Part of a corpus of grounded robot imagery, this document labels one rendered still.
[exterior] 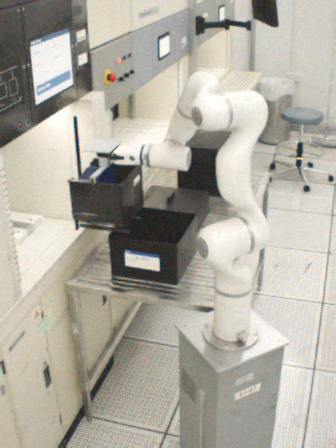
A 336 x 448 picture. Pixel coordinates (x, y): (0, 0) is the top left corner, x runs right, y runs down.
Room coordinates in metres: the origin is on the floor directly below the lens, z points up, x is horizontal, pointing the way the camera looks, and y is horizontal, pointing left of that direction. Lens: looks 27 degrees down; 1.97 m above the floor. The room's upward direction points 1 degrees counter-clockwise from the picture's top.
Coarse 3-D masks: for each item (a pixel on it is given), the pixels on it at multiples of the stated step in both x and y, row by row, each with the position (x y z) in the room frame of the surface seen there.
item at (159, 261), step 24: (144, 216) 2.15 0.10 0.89; (168, 216) 2.12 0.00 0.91; (192, 216) 2.08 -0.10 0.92; (120, 240) 1.89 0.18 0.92; (144, 240) 2.15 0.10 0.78; (168, 240) 2.12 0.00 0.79; (192, 240) 2.01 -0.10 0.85; (120, 264) 1.89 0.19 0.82; (144, 264) 1.86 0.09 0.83; (168, 264) 1.83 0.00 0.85
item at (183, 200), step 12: (156, 192) 2.45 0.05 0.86; (168, 192) 2.45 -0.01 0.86; (180, 192) 2.45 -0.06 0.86; (192, 192) 2.45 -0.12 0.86; (204, 192) 2.44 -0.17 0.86; (144, 204) 2.33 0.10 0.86; (156, 204) 2.32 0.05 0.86; (168, 204) 2.32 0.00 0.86; (180, 204) 2.32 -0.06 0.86; (192, 204) 2.32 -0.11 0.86; (204, 204) 2.37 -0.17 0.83; (204, 216) 2.37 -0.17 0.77
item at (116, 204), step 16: (96, 144) 1.98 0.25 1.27; (112, 144) 1.97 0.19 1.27; (96, 160) 2.09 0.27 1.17; (112, 160) 2.01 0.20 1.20; (96, 176) 1.86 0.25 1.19; (128, 176) 1.90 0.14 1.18; (80, 192) 1.88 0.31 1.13; (96, 192) 1.86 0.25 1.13; (112, 192) 1.84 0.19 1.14; (128, 192) 1.89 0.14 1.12; (80, 208) 1.88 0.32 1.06; (96, 208) 1.86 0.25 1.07; (112, 208) 1.84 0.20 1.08; (128, 208) 1.88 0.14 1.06; (80, 224) 1.94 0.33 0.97; (112, 224) 1.87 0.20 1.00
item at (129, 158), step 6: (126, 144) 1.97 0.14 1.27; (132, 144) 1.97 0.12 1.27; (138, 144) 1.96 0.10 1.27; (144, 144) 1.92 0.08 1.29; (120, 150) 1.91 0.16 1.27; (126, 150) 1.90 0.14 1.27; (132, 150) 1.90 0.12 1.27; (138, 150) 1.90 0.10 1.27; (126, 156) 1.88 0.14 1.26; (132, 156) 1.89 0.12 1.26; (138, 156) 1.88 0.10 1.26; (114, 162) 1.91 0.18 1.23; (120, 162) 1.89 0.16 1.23; (126, 162) 1.88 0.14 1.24; (132, 162) 1.88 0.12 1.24; (138, 162) 1.88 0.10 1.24
